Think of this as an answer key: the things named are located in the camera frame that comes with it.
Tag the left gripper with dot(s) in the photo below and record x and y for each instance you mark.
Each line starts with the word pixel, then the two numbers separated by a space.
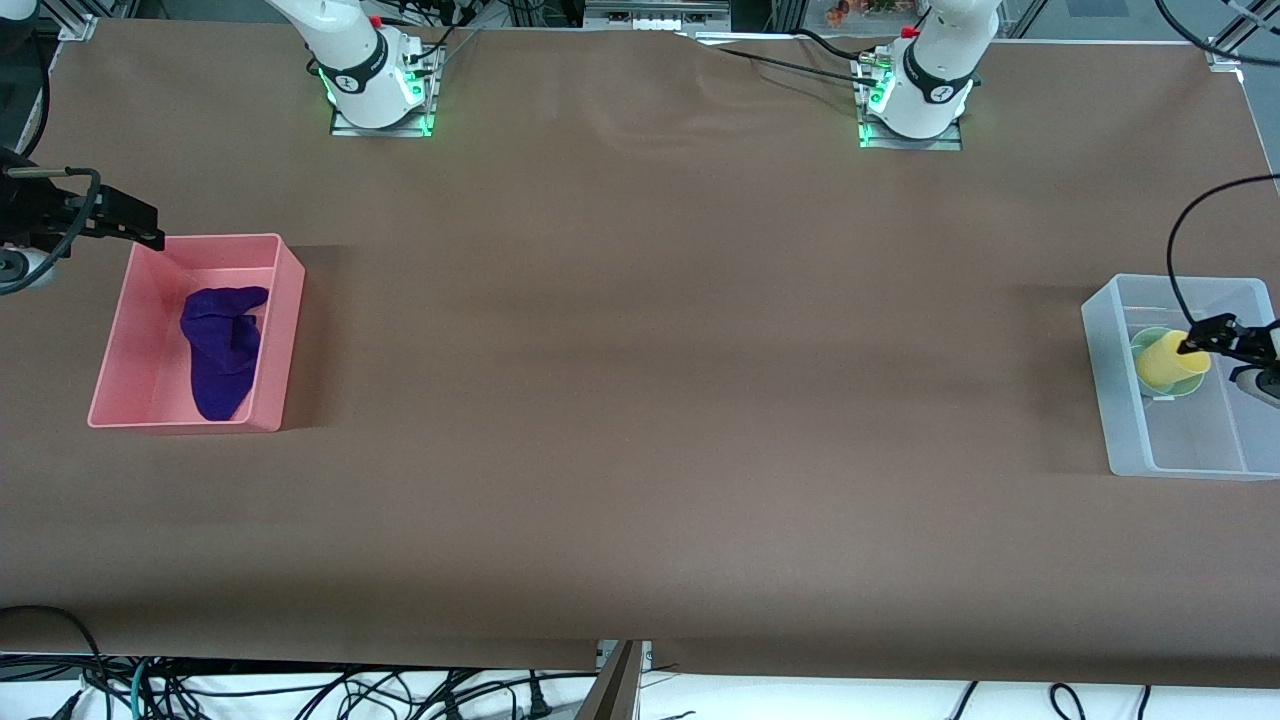
pixel 1256 340

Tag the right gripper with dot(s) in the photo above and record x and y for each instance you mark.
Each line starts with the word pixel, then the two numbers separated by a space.
pixel 28 212

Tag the yellow cup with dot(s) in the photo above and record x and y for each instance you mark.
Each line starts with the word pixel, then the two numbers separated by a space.
pixel 1165 362

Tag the purple microfibre cloth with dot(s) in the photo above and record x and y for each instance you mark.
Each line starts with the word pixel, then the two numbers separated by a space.
pixel 220 360

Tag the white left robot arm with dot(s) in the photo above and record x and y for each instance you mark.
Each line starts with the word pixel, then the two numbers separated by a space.
pixel 930 90

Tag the translucent plastic box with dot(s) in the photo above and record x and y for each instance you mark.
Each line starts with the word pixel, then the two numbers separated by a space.
pixel 1180 440

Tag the pink plastic box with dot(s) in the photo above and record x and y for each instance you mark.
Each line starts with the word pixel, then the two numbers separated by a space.
pixel 150 350

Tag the brown table cover sheet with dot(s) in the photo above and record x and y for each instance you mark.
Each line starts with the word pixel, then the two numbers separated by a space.
pixel 640 350

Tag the grey background equipment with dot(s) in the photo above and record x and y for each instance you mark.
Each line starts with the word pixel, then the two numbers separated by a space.
pixel 655 14

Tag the brown wooden beam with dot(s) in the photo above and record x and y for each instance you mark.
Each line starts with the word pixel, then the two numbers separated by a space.
pixel 612 690

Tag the silver corner bracket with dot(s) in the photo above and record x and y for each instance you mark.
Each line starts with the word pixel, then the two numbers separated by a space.
pixel 80 25
pixel 1222 52

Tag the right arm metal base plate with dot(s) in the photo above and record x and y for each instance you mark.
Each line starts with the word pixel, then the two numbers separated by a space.
pixel 425 95

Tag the white metal bracket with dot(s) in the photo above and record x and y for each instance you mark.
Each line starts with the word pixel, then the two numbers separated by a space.
pixel 645 655

